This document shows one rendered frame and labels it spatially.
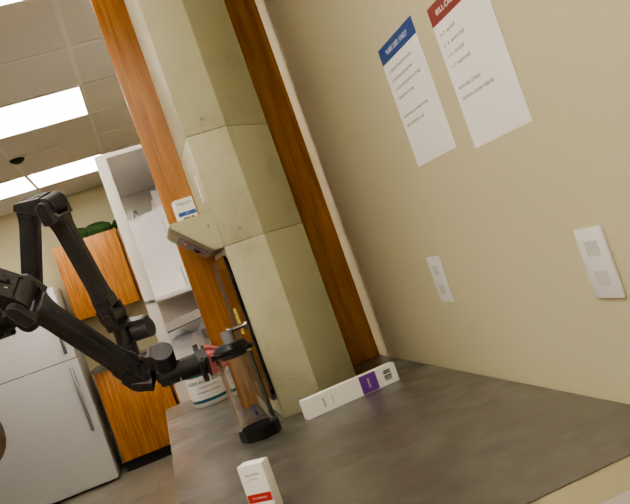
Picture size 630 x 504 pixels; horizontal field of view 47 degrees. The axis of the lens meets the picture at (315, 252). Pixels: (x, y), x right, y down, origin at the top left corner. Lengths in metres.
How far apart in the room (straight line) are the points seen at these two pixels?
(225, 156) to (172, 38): 0.34
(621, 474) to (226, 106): 1.36
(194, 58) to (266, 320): 0.71
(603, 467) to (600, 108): 0.48
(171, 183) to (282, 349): 0.67
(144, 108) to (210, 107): 0.42
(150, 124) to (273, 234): 0.60
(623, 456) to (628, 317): 0.24
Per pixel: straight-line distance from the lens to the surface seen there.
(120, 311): 2.31
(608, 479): 1.04
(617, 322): 1.23
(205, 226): 1.90
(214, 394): 2.59
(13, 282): 1.80
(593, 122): 1.11
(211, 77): 1.99
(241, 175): 1.93
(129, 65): 2.37
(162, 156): 2.30
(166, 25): 2.02
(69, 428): 6.87
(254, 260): 1.90
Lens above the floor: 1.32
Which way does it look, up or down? level
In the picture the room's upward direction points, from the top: 19 degrees counter-clockwise
